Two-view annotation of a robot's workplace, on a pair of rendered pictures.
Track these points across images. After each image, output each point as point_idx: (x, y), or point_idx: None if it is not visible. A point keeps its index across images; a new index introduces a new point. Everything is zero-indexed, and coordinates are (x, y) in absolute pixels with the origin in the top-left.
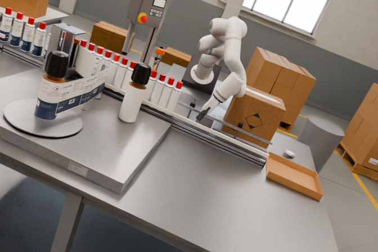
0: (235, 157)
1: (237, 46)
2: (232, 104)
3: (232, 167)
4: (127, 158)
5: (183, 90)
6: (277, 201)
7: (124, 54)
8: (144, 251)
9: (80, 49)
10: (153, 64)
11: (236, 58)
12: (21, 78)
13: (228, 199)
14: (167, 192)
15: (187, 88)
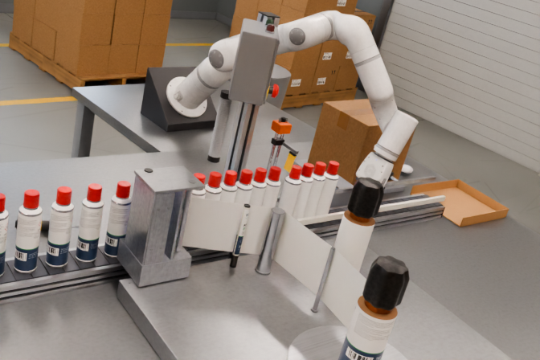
0: (415, 223)
1: (385, 68)
2: (359, 148)
3: (442, 243)
4: (464, 336)
5: (198, 147)
6: (512, 252)
7: (218, 161)
8: None
9: None
10: (272, 153)
11: (392, 88)
12: (182, 335)
13: (517, 292)
14: (509, 338)
15: (189, 137)
